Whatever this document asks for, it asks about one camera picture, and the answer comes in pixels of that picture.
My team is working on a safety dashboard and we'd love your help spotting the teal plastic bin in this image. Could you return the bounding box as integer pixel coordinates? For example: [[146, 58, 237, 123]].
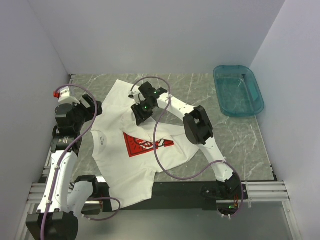
[[213, 65, 265, 118]]

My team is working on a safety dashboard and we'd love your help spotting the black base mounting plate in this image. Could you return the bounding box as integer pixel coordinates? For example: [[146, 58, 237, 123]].
[[81, 180, 250, 213]]

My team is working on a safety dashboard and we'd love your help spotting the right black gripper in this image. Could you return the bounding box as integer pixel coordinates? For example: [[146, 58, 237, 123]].
[[130, 101, 155, 127]]

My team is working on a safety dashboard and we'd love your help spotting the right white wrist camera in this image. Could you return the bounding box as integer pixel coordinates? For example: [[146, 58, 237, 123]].
[[128, 91, 145, 104]]

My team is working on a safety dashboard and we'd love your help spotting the white t-shirt red print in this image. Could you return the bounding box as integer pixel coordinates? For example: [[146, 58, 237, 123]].
[[91, 80, 199, 210]]

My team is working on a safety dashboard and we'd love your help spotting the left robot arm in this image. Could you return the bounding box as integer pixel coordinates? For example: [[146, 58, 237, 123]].
[[26, 94, 102, 240]]

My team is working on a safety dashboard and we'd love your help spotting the aluminium frame rail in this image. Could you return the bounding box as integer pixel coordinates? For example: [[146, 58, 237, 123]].
[[26, 181, 290, 204]]

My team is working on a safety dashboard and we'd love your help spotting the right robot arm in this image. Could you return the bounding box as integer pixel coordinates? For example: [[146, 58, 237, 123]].
[[129, 82, 244, 201]]

